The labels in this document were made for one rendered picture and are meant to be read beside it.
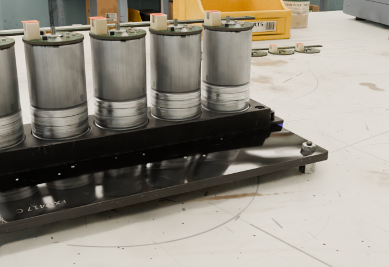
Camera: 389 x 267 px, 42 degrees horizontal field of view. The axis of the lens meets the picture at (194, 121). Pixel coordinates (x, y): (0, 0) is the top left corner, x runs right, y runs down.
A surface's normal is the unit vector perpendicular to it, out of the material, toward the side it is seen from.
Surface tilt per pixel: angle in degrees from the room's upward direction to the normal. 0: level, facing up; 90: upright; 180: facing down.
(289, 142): 0
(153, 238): 0
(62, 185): 0
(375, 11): 90
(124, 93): 90
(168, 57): 90
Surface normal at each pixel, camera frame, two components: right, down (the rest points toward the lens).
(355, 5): -0.97, 0.07
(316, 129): 0.01, -0.94
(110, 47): -0.09, 0.33
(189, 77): 0.50, 0.29
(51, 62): 0.17, 0.33
